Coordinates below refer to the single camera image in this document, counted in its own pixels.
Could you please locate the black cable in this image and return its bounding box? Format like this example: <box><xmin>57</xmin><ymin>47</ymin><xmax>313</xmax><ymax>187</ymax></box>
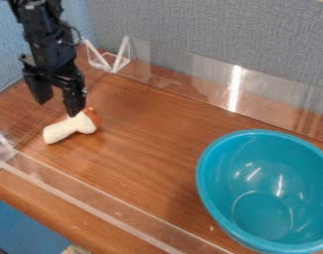
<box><xmin>58</xmin><ymin>21</ymin><xmax>83</xmax><ymax>48</ymax></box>

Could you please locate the white brown toy mushroom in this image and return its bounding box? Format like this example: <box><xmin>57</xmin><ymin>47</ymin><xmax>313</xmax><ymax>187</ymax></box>
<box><xmin>43</xmin><ymin>106</ymin><xmax>101</xmax><ymax>144</ymax></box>

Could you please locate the clear acrylic front barrier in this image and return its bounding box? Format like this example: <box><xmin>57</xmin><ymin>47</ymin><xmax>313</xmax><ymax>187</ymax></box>
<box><xmin>0</xmin><ymin>132</ymin><xmax>234</xmax><ymax>254</ymax></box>

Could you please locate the clear acrylic back barrier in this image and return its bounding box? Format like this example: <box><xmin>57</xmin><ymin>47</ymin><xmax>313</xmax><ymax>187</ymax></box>
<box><xmin>83</xmin><ymin>36</ymin><xmax>323</xmax><ymax>142</ymax></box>

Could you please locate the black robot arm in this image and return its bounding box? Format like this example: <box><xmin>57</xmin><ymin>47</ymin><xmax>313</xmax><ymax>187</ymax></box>
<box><xmin>6</xmin><ymin>0</ymin><xmax>86</xmax><ymax>117</ymax></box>

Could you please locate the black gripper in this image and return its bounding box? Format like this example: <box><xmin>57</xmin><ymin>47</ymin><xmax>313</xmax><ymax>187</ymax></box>
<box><xmin>18</xmin><ymin>6</ymin><xmax>86</xmax><ymax>117</ymax></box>

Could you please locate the blue plastic bowl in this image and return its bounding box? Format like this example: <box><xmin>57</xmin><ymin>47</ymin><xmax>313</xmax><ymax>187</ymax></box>
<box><xmin>197</xmin><ymin>129</ymin><xmax>323</xmax><ymax>254</ymax></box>

